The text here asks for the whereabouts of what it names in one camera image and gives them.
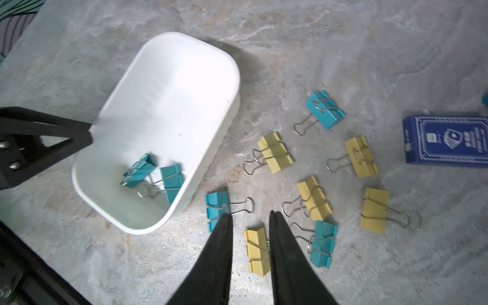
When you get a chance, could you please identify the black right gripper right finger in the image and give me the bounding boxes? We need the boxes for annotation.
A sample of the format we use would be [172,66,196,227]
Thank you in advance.
[269,211,337,304]

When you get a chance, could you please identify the teal binder clip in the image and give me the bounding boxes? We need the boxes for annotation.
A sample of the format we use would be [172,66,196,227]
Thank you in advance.
[137,164,184,204]
[205,191,255,233]
[119,153,156,189]
[289,221,339,269]
[293,90,346,136]

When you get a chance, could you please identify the yellow binder clip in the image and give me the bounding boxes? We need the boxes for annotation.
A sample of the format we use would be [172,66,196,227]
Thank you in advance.
[243,133,294,176]
[360,188,422,235]
[281,176,332,221]
[245,227,271,277]
[326,136,379,179]

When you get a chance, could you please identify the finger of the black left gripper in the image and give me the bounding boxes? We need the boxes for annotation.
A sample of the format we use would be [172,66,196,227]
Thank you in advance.
[1,107,94,190]

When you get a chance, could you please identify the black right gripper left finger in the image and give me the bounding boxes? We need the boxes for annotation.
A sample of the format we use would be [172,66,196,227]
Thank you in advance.
[167,213,233,304]

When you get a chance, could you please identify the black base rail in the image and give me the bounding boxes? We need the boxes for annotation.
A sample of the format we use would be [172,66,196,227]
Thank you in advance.
[1,223,90,304]

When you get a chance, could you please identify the white plastic storage tray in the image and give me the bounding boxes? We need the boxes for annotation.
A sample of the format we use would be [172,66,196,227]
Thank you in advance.
[72,32,240,235]

